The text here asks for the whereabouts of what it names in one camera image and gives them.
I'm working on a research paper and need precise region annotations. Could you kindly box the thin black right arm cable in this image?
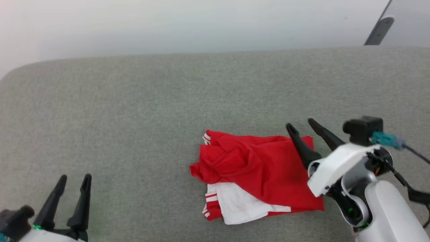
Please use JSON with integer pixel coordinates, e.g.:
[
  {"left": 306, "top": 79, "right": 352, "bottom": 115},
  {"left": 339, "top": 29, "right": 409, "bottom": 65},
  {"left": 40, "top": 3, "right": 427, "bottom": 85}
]
[{"left": 386, "top": 144, "right": 430, "bottom": 230}]

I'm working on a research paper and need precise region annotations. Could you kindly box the white standing panel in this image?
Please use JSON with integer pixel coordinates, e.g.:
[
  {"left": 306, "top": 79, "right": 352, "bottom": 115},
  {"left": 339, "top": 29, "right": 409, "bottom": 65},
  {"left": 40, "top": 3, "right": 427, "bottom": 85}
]
[{"left": 381, "top": 0, "right": 430, "bottom": 47}]

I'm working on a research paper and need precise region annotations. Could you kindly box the red shirt with white sleeves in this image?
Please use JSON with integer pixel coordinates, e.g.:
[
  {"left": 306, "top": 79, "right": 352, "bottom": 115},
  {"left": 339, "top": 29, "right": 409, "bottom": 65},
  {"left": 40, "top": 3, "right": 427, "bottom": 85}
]
[{"left": 189, "top": 129, "right": 325, "bottom": 225}]

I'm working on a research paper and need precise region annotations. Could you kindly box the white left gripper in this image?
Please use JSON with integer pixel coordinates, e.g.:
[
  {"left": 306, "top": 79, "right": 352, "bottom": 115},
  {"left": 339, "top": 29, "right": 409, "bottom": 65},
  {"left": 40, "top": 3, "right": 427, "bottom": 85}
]
[{"left": 16, "top": 173, "right": 92, "bottom": 242}]

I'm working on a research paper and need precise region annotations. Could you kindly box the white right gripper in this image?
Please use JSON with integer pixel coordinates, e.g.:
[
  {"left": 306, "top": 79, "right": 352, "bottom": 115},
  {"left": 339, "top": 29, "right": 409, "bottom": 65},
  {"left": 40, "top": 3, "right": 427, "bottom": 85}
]
[{"left": 286, "top": 118, "right": 381, "bottom": 198}]

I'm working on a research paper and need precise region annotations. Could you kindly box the grey fabric sofa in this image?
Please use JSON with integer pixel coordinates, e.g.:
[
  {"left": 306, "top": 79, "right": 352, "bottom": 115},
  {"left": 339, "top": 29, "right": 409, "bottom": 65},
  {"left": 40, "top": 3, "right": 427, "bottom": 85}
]
[{"left": 0, "top": 45, "right": 430, "bottom": 242}]

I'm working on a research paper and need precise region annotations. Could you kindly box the grey metal bracket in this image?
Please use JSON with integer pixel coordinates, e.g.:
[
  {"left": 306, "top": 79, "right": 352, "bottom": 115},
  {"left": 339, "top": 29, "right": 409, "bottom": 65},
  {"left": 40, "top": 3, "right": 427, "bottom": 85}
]
[{"left": 364, "top": 0, "right": 394, "bottom": 46}]

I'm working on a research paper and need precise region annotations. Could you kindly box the teal right cable connector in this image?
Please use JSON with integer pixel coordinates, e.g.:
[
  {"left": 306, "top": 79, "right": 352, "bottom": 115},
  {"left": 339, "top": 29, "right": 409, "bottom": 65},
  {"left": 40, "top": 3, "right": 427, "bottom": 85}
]
[{"left": 372, "top": 131, "right": 406, "bottom": 150}]

